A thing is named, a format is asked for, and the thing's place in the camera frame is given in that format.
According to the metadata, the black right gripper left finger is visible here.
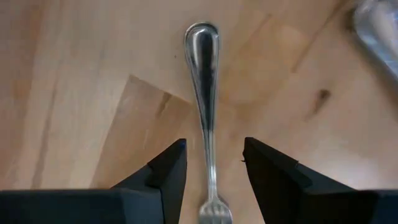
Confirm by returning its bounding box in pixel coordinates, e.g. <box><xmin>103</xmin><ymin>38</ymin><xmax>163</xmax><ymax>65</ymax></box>
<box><xmin>0</xmin><ymin>138</ymin><xmax>188</xmax><ymax>224</ymax></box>

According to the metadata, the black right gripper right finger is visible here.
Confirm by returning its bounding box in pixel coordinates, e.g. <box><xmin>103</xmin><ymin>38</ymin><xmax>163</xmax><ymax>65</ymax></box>
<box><xmin>242</xmin><ymin>136</ymin><xmax>398</xmax><ymax>224</ymax></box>

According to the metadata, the silver fork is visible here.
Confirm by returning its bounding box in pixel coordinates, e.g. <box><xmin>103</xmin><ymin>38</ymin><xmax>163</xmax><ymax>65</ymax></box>
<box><xmin>352</xmin><ymin>0</ymin><xmax>398</xmax><ymax>82</ymax></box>
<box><xmin>183</xmin><ymin>21</ymin><xmax>233</xmax><ymax>224</ymax></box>

